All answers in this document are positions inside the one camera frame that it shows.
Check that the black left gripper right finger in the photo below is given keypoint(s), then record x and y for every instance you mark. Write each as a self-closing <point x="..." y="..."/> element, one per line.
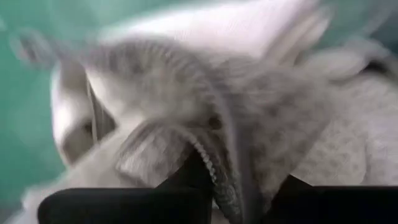
<point x="342" y="205"/>

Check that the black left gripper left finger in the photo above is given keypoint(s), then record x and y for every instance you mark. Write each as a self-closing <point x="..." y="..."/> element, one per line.
<point x="124" y="207"/>

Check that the light grey waffle towel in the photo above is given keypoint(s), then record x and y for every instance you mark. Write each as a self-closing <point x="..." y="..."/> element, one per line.
<point x="264" y="109"/>

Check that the plain white towel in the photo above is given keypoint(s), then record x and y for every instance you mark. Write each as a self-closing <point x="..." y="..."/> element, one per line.
<point x="217" y="25"/>

